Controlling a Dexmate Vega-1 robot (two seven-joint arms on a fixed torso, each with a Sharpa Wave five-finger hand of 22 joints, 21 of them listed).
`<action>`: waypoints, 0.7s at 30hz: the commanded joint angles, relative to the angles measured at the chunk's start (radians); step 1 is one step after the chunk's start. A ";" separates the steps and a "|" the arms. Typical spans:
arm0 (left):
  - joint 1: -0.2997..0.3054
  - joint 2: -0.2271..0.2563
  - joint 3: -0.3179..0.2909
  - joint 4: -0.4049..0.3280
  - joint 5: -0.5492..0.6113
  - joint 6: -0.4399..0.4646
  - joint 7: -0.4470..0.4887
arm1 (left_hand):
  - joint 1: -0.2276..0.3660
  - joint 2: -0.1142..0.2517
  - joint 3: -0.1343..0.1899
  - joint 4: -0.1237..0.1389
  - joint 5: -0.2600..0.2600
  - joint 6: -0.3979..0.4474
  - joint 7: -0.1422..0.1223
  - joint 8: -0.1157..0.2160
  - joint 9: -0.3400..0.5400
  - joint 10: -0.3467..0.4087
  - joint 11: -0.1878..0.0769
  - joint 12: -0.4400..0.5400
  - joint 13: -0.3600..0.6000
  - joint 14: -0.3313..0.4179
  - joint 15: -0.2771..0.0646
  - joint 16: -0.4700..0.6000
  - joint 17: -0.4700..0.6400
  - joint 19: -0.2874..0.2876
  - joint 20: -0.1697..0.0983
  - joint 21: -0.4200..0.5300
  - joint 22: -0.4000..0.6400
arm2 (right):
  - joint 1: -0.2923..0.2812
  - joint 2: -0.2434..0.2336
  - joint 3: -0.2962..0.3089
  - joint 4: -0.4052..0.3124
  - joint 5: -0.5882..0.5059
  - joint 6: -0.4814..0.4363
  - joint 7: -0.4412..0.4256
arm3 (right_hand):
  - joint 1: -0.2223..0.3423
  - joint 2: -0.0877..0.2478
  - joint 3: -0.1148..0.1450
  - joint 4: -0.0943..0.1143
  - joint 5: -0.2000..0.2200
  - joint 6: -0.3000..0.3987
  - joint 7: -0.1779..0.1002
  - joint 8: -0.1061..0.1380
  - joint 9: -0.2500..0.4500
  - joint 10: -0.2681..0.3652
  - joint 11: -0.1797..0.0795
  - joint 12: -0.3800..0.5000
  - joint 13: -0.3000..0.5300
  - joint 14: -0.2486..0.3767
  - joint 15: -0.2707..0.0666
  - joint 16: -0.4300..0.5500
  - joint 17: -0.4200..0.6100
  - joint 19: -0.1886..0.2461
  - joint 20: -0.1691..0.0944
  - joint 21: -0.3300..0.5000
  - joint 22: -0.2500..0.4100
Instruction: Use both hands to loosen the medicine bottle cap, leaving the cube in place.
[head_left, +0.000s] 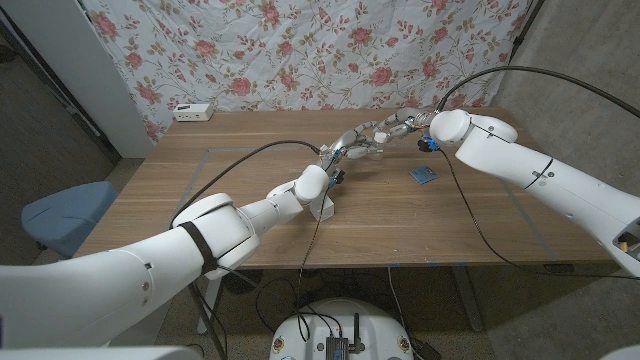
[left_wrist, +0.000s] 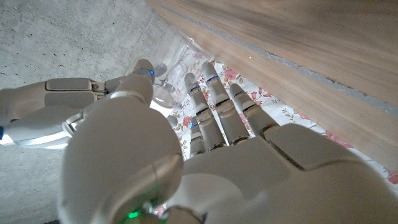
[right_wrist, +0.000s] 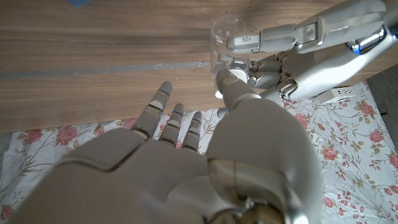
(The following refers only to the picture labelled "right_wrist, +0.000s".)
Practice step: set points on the floral backdrop cloth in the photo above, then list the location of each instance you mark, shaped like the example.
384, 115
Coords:
357, 155

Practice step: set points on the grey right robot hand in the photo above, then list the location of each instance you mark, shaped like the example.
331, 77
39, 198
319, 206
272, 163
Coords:
155, 180

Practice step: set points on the white power strip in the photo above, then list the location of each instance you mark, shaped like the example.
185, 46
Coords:
337, 93

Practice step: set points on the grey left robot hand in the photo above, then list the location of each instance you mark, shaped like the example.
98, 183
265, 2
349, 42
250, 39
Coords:
326, 46

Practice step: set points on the clear white-capped medicine bottle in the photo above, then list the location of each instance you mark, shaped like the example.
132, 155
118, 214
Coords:
227, 62

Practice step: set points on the blue packet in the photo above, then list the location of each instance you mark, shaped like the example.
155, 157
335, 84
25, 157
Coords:
79, 2

